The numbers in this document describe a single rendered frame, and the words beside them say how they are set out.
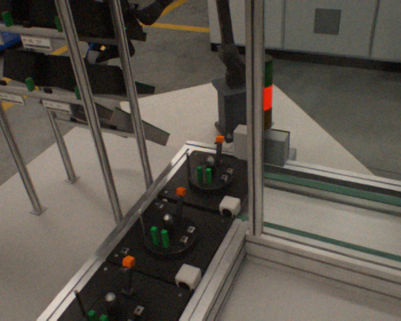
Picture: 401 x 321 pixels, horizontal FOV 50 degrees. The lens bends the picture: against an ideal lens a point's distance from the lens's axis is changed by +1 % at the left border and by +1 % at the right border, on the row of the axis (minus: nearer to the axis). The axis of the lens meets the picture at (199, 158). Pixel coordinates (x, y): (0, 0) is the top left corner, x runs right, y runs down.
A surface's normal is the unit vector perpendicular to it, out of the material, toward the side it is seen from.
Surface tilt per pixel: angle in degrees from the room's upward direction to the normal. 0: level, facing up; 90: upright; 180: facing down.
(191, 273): 0
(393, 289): 90
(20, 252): 0
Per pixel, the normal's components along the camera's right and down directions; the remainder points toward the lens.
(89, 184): -0.08, -0.81
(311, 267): -0.42, 0.55
